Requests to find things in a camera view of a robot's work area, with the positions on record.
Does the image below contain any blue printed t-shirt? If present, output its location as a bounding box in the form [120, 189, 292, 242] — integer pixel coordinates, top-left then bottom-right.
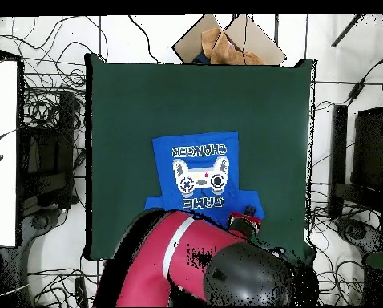
[143, 130, 266, 229]

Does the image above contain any dark green table cloth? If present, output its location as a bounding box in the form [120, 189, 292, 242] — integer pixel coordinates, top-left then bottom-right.
[83, 52, 317, 270]

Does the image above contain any black chair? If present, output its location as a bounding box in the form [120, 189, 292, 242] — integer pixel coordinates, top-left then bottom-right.
[329, 103, 383, 213]

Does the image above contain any black power adapter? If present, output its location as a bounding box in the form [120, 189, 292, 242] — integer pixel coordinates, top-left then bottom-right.
[347, 81, 366, 104]

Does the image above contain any brown cloth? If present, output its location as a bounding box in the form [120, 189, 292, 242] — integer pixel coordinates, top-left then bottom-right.
[200, 27, 266, 66]

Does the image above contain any open cardboard box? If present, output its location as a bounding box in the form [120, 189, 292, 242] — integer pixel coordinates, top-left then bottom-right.
[171, 14, 287, 67]

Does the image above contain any black rod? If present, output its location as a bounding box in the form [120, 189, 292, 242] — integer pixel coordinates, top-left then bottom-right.
[330, 14, 365, 48]

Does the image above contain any white side table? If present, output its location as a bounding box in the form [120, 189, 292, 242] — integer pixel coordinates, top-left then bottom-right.
[0, 59, 19, 248]

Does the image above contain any black cable tangle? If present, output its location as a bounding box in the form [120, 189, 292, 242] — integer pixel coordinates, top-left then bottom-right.
[21, 76, 87, 136]

